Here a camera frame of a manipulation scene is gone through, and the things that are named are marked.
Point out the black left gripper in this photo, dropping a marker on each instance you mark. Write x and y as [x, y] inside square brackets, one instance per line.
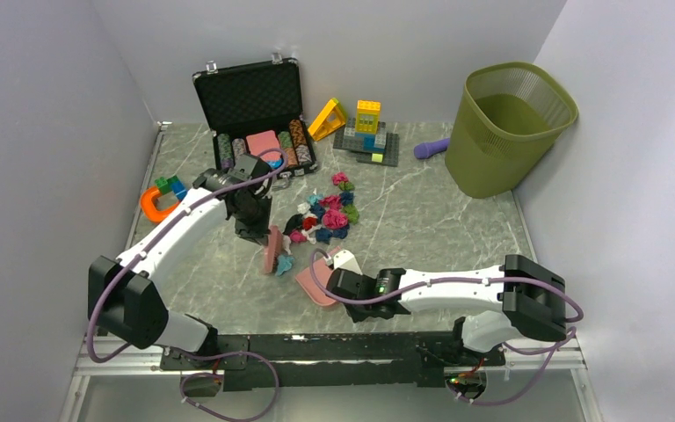
[258, 233]

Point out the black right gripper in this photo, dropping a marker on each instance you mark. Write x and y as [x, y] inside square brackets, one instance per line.
[356, 315]

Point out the pink dustpan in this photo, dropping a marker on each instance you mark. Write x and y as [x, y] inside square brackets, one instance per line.
[311, 286]

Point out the pink hand brush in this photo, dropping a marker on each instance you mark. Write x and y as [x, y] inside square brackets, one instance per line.
[272, 249]

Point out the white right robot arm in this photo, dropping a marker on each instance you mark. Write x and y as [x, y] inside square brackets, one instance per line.
[518, 298]

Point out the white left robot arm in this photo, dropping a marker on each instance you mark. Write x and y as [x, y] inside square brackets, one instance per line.
[123, 295]

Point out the white paper scrap left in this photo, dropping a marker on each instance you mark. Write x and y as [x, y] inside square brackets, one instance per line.
[286, 246]

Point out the white paper scrap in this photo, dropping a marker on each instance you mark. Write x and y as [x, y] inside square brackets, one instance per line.
[286, 246]
[304, 208]
[310, 236]

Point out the black paper scrap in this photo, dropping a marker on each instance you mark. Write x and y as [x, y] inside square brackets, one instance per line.
[294, 223]

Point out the dark blue scrap right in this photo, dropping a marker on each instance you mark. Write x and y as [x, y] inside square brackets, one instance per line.
[341, 233]

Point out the small pink paper scrap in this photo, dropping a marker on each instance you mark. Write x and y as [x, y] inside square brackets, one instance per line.
[298, 236]

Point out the dark blue scrap by dustpan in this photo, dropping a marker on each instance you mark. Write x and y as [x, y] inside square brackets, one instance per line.
[323, 235]

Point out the white paper scrap upper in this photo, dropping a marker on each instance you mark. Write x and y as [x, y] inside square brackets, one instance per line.
[304, 208]

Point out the white paper scrap lower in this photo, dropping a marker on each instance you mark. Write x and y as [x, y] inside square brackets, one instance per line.
[310, 236]

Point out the red paper scrap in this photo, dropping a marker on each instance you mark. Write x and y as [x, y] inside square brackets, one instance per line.
[309, 223]

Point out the teal paper scrap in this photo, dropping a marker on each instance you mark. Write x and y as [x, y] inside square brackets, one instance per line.
[284, 263]

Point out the light blue paper scrap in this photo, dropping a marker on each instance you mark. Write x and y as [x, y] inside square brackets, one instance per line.
[314, 199]

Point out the large magenta paper scrap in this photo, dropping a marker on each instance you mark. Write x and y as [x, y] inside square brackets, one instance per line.
[334, 219]

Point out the dark blue scrap left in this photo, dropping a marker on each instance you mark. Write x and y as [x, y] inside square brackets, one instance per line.
[318, 211]

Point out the magenta paper scrap centre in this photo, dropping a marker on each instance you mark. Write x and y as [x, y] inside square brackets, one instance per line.
[331, 202]

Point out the dark blue paper scrap centre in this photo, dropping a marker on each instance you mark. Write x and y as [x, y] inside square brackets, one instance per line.
[346, 198]

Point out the green blue toy bricks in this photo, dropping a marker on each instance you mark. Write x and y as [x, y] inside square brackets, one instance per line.
[171, 185]

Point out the magenta paper scrap near bin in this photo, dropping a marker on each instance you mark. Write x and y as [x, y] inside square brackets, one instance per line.
[339, 178]

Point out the small green paper scrap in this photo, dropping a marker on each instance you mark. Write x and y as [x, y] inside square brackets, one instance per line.
[346, 186]

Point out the black poker chip case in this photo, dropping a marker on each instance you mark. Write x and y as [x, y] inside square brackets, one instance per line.
[253, 98]

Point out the orange horseshoe toy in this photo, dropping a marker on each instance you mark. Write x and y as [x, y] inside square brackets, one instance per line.
[149, 204]

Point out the yellow triangular toy block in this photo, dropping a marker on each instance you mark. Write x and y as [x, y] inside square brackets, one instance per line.
[331, 118]

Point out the toy brick tower on baseplate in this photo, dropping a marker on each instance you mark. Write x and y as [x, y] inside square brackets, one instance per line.
[367, 137]

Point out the purple cylindrical toy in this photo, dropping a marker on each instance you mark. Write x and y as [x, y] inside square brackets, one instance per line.
[426, 150]

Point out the green mesh waste bin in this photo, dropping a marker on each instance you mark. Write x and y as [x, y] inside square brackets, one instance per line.
[510, 115]

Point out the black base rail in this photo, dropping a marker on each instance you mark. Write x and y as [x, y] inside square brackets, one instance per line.
[338, 359]

